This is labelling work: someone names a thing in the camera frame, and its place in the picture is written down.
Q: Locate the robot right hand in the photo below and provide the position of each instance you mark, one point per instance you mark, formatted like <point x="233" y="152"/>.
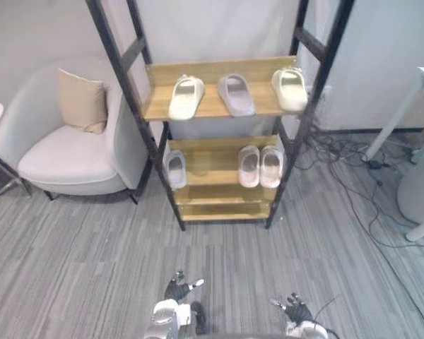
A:
<point x="298" y="311"/>

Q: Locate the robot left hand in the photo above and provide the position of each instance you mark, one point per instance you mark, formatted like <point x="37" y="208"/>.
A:
<point x="176" y="290"/>

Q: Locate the black metal wooden shoe rack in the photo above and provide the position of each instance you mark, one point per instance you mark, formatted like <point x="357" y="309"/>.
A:
<point x="212" y="106"/>

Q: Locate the grey lilac slipper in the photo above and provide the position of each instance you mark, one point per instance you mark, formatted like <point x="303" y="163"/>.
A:
<point x="176" y="168"/>
<point x="236" y="94"/>

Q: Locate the pale pink slipper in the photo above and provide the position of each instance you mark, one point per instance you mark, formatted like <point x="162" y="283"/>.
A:
<point x="271" y="166"/>
<point x="249" y="166"/>

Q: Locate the black power adapter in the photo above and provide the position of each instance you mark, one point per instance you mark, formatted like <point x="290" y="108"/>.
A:
<point x="375" y="164"/>

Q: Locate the white upholstered armchair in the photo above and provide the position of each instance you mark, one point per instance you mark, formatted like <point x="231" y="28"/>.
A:
<point x="74" y="148"/>

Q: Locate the cream yellow slipper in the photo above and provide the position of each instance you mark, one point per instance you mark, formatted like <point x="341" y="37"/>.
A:
<point x="186" y="97"/>
<point x="290" y="89"/>

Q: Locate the beige cushion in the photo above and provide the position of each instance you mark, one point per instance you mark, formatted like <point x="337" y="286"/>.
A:
<point x="80" y="100"/>

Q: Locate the white desk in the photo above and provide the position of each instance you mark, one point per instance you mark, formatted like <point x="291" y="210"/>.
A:
<point x="410" y="113"/>

